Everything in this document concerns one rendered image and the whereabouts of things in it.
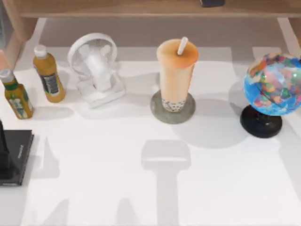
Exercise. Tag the grey round coaster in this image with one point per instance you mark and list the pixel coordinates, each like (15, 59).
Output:
(188, 110)

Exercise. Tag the orange bubble tea cup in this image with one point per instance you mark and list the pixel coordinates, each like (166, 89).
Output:
(176, 75)

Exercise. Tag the white desk fan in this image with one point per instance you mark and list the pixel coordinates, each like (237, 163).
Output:
(96, 68)

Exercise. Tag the wooden shelf unit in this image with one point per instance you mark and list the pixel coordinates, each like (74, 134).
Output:
(131, 9)

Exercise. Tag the orange bottle with white cap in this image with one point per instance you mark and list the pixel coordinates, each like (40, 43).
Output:
(49, 77)

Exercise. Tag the dark object on shelf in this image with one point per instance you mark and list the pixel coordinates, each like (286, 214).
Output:
(212, 2)

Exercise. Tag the colourful globe on black stand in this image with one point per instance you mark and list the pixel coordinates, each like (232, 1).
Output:
(272, 80)

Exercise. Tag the yellow bottle with green label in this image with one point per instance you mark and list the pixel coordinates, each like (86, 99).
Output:
(17, 99)

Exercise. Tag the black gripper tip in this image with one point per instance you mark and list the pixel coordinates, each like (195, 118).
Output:
(5, 153)

